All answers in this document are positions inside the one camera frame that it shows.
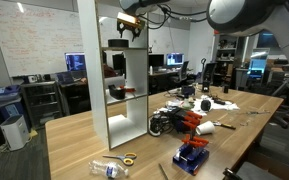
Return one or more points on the black round speaker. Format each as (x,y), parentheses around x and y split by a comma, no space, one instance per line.
(205,105)

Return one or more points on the blue box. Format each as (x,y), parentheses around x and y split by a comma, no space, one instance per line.
(179,126)

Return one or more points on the black cup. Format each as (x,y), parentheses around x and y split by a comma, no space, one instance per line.
(226,88)

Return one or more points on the flat black box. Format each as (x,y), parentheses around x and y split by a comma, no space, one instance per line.
(175,113)

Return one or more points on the dark desktop monitor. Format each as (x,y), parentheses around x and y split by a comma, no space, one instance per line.
(156,60)

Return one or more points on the black office chair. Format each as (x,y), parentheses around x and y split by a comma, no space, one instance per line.
(209,73)

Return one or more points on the person in maroon hoodie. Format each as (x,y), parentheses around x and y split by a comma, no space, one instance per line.
(109,70)

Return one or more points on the white paper cup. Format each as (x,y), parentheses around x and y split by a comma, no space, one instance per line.
(205,128)

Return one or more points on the black monitor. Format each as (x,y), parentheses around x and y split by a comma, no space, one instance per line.
(119,63)

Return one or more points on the grey chair seat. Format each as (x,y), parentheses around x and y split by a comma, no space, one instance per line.
(260,170)

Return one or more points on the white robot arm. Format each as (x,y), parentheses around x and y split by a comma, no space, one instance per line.
(237,15)

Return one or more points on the grey mesh office chair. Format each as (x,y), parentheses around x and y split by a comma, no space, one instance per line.
(182,71)

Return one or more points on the white cloth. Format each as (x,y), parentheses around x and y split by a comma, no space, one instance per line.
(217,106)

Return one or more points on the blue recycling bin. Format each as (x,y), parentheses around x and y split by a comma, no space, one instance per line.
(7,101)

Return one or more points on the clear plastic bottle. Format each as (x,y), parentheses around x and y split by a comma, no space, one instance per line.
(109,168)

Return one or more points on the tan wrist camera box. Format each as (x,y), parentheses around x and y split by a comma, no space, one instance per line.
(129,18)

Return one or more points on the open laptop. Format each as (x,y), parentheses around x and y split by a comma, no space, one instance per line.
(65,77)

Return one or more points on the white shelf unit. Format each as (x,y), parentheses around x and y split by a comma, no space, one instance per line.
(94,66)

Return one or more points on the blue hex key holder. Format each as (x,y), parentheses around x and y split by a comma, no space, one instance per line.
(190,160)

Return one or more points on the whiteboard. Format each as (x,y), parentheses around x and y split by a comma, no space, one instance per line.
(34,36)

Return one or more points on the dark blue device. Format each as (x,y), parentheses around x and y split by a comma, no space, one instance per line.
(188,90)

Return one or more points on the black metal cart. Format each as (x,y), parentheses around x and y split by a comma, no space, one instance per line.
(42,101)

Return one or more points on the blue-screen monitor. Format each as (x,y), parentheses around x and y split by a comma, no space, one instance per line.
(75,61)

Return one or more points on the metal storage rack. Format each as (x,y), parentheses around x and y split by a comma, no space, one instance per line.
(232,56)

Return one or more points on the white air purifier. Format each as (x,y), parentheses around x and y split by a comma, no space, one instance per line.
(15,131)

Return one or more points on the lit desktop monitor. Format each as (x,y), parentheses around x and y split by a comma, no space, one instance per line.
(175,59)

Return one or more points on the small orange tool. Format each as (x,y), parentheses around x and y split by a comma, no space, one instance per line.
(129,89)

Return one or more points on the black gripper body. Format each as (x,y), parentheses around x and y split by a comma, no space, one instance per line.
(130,28)

